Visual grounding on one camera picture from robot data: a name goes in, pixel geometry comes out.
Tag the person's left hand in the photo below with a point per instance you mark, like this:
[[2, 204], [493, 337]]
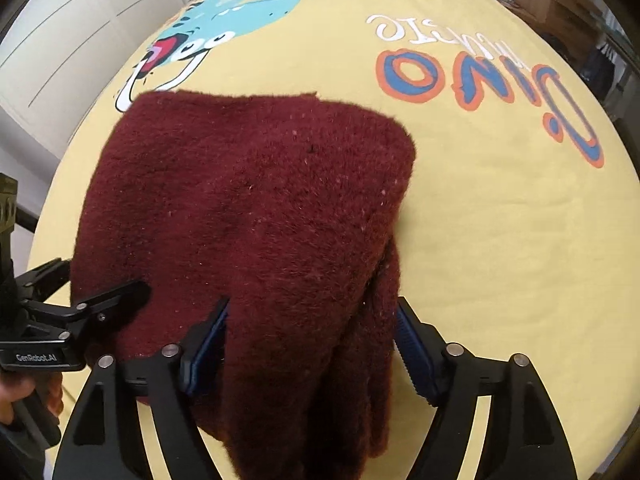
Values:
[[12, 395]]

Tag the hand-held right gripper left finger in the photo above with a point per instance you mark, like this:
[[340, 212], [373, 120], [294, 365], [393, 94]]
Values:
[[202, 360]]

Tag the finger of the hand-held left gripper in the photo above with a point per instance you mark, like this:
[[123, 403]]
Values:
[[47, 277], [115, 302]]

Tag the dark red knitted sweater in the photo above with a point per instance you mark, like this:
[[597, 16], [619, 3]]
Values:
[[250, 210]]

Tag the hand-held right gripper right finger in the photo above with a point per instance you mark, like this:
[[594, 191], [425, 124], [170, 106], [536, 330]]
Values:
[[415, 350]]

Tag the yellow printed bed sheet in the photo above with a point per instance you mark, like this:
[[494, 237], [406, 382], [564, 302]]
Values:
[[475, 260]]

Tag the dark cloth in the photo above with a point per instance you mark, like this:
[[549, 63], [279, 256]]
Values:
[[602, 75]]

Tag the white panelled wardrobe door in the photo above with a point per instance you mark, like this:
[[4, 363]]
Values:
[[75, 35]]

